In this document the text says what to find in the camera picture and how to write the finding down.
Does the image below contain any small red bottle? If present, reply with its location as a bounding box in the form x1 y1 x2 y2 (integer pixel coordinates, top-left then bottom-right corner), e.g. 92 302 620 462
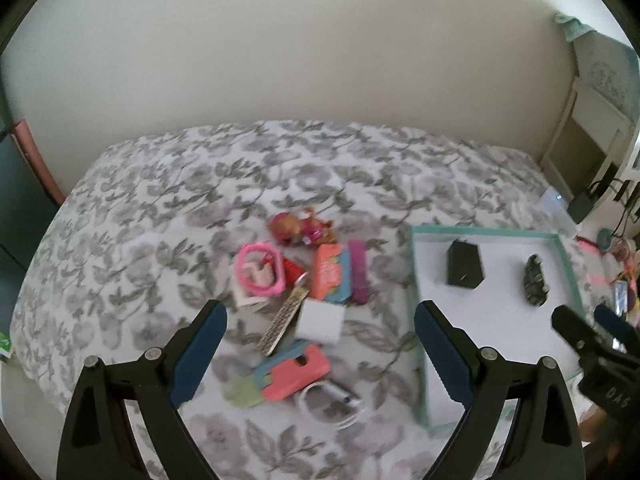
280 257 308 288

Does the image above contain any pink bracelet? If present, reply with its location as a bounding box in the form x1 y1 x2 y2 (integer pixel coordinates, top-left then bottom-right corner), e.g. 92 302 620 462
236 242 287 297

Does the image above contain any dark toy car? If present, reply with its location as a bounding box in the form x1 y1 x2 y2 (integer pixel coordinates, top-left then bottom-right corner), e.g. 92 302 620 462
522 255 550 307

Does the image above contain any pile of colourful trinkets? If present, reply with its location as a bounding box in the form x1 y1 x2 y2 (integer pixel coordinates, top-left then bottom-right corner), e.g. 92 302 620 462
575 227 640 321

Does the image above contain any dark blue cabinet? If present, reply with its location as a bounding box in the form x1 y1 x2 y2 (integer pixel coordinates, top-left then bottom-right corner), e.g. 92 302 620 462
0 130 61 273

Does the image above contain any white hair clip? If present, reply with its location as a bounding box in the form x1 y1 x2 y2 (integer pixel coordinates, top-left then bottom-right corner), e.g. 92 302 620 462
235 259 274 308

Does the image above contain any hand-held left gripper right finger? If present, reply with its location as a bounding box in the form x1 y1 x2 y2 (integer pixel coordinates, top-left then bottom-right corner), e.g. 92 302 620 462
414 300 586 480

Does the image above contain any teal cloth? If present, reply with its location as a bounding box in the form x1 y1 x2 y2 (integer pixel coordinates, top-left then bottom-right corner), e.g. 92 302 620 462
552 10 592 41

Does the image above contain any black patterned lighter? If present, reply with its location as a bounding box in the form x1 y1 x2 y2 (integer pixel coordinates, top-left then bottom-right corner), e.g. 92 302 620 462
256 285 307 356

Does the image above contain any white charging cable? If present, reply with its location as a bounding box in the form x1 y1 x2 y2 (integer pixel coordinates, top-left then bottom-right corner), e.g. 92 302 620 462
298 381 368 430

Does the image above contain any teal rimmed white tray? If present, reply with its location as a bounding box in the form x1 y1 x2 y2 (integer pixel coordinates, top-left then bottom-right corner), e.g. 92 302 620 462
410 225 586 431

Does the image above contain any white charger cube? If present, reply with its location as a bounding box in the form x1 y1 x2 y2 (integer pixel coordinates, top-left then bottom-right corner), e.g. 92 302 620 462
294 299 346 347

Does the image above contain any white wooden shelf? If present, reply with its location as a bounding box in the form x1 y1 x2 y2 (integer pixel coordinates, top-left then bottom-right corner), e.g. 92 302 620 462
542 25 640 196

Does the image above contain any small white device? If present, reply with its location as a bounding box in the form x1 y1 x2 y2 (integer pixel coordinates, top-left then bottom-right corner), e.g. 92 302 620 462
537 187 571 221

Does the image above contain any baby doll in pink outfit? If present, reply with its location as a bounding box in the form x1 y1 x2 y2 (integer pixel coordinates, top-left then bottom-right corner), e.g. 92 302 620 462
270 207 336 247

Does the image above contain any black box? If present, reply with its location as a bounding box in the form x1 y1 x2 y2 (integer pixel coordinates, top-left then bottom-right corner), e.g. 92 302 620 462
446 240 486 289

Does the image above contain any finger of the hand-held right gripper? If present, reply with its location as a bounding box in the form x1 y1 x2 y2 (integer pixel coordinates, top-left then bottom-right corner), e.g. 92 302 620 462
594 305 640 357
551 305 603 367

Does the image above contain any pink board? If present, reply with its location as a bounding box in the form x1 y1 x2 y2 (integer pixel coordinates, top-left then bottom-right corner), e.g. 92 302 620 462
14 120 66 206

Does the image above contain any grey floral bedspread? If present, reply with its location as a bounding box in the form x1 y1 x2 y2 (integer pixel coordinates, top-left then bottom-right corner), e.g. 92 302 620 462
10 120 586 480

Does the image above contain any black power adapter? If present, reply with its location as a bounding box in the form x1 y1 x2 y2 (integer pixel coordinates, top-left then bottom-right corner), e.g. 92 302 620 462
569 182 602 224

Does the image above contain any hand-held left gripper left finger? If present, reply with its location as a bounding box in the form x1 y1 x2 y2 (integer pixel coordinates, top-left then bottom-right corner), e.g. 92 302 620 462
56 299 228 480

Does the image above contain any purple box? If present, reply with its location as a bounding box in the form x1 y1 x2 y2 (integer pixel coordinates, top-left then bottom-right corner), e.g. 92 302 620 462
348 241 370 306

